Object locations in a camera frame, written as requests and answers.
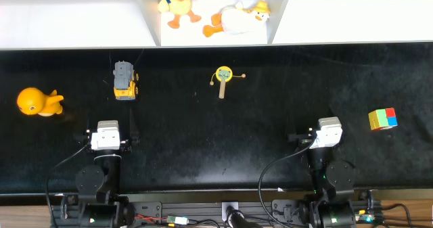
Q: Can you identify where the yellow rattle drum toy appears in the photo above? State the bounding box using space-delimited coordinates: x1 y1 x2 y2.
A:
209 66 247 99

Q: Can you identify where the mounting rail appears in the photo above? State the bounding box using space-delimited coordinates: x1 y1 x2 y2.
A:
50 196 412 228

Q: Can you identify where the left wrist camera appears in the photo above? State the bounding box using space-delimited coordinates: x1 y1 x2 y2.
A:
90 120 121 151

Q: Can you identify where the white plush duck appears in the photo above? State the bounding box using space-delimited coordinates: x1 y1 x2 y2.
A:
202 0 271 39

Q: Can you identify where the grey and yellow toy truck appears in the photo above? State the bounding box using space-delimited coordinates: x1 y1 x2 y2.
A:
112 60 140 101

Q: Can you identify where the orange rubber dinosaur toy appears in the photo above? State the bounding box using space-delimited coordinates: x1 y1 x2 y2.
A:
16 87 65 117

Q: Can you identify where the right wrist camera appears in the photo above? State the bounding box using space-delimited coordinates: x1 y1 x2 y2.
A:
309 116 343 150

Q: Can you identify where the white shelf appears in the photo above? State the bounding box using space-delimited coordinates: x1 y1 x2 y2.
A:
0 0 433 51

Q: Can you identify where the yellow plush duck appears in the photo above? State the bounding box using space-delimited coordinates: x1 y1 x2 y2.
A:
157 0 202 30

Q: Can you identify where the many-coloured puzzle cube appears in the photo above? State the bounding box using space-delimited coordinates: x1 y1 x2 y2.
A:
367 107 398 131

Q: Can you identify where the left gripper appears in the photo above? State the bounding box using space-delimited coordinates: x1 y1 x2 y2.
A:
76 108 140 154

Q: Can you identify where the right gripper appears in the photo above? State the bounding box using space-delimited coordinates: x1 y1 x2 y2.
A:
288 112 317 145

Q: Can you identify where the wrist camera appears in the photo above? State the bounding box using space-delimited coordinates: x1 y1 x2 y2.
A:
309 116 343 150
90 120 121 151

